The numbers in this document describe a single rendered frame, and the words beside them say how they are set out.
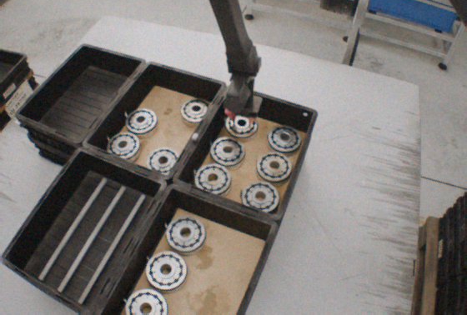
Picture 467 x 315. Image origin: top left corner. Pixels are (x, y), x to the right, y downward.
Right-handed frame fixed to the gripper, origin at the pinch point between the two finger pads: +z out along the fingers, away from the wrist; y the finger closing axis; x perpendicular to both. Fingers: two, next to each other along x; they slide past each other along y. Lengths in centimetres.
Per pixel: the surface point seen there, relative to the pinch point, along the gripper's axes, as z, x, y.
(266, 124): 4.0, 4.3, 7.3
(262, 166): 1.0, -14.1, 9.6
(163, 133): 4.1, -8.4, -23.3
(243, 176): 4.0, -16.9, 5.0
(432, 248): 73, 8, 99
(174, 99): 4.1, 6.7, -25.4
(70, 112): 4, -9, -60
